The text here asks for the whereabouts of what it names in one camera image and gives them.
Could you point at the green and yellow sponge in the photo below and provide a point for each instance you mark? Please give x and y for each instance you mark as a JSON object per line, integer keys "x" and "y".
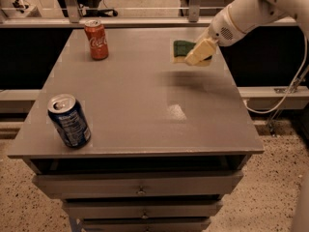
{"x": 181, "y": 49}

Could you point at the grey drawer cabinet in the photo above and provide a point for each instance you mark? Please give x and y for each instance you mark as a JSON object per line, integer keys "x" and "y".
{"x": 145, "y": 113}

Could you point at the bottom grey drawer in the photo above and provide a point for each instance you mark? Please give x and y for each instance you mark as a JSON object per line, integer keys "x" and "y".
{"x": 192, "y": 224}

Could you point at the top grey drawer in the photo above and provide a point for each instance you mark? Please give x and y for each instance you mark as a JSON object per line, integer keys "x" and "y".
{"x": 149, "y": 184}

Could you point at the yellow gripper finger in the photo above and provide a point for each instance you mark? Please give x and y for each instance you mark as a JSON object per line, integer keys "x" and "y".
{"x": 204, "y": 36}
{"x": 201, "y": 51}

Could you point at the middle grey drawer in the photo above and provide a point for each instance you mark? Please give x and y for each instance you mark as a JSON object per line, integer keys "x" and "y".
{"x": 143, "y": 209}

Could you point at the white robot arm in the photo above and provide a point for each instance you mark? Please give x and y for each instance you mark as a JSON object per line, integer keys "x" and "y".
{"x": 261, "y": 12}

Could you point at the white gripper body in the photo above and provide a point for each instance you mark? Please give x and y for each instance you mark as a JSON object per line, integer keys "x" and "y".
{"x": 221, "y": 30}

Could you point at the blue pepsi can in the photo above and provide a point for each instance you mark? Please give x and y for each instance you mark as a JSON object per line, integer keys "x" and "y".
{"x": 67, "y": 115}

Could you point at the grey drawer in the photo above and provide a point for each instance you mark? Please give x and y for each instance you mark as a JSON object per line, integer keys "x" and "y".
{"x": 143, "y": 209}
{"x": 149, "y": 184}
{"x": 192, "y": 224}

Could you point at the red coca-cola can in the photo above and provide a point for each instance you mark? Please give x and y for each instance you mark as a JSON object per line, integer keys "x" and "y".
{"x": 97, "y": 41}

